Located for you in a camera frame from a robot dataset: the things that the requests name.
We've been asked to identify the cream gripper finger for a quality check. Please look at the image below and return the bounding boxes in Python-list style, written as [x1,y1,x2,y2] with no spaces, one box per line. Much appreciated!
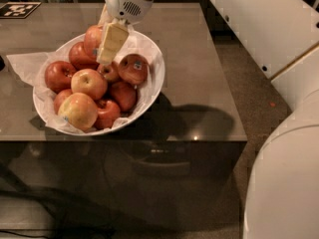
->
[97,21,129,65]
[98,5,113,26]

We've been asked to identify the red apple with sticker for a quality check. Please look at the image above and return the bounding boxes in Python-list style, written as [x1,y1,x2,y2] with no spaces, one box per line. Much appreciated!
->
[118,54,150,86]

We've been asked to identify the white paper liner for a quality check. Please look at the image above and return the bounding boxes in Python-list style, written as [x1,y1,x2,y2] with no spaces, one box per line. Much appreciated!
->
[6,23,160,135]

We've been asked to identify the dark object at left edge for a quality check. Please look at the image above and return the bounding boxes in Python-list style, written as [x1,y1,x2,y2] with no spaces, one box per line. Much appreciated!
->
[0,56,6,72]

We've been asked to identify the red left apple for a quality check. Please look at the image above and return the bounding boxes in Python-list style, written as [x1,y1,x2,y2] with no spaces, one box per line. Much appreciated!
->
[45,61,77,93]

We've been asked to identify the white bowl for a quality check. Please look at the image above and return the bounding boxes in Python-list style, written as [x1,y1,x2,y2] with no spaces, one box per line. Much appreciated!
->
[32,28,166,137]

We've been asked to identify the yellow-red centre apple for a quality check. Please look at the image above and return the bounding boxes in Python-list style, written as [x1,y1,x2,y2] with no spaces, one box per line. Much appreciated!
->
[71,69,108,101]

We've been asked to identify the small red front-left apple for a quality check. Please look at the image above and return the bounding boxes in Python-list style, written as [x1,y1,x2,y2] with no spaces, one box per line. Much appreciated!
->
[54,89,72,113]

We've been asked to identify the red right-centre apple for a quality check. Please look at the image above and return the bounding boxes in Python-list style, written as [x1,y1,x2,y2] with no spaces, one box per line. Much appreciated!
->
[109,82,137,112]

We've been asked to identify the dark red back apple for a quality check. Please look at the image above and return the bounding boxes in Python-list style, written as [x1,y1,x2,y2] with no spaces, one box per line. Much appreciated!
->
[69,41,99,70]

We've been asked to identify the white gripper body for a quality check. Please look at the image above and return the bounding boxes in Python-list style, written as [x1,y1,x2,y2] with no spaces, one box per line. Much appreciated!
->
[105,0,153,24]

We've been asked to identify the large yellow front apple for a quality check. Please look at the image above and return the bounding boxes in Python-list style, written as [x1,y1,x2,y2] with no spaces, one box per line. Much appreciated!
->
[58,93,98,131]

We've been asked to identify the black white marker tag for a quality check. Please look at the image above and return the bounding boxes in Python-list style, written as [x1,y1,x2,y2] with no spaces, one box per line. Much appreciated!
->
[0,2,41,19]

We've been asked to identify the large top red-yellow apple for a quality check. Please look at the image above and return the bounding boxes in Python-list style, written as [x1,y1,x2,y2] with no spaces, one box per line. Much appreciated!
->
[84,25,102,60]

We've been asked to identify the black floor cable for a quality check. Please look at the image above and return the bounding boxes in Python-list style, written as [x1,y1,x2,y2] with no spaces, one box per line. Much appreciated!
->
[0,229,51,239]

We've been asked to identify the red front-right apple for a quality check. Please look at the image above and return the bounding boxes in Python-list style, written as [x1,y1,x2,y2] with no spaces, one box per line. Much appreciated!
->
[95,99,121,129]

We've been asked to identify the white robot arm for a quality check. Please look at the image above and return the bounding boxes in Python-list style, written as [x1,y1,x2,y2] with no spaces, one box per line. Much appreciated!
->
[210,0,319,239]

